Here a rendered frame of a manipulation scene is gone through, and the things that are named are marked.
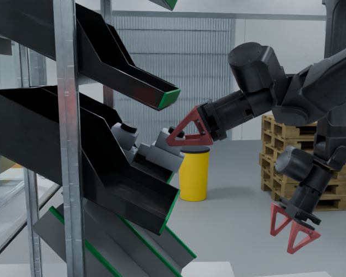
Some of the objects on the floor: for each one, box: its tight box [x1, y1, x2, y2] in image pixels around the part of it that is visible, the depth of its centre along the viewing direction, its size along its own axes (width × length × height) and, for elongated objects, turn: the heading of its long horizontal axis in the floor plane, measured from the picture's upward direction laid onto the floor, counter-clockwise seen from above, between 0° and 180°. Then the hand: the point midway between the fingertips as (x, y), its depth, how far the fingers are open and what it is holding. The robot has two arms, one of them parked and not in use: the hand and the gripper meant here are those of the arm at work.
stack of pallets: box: [259, 114, 346, 212], centre depth 422 cm, size 128×88×91 cm
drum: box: [179, 146, 210, 202], centre depth 425 cm, size 36×36×58 cm
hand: (173, 138), depth 68 cm, fingers closed on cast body, 4 cm apart
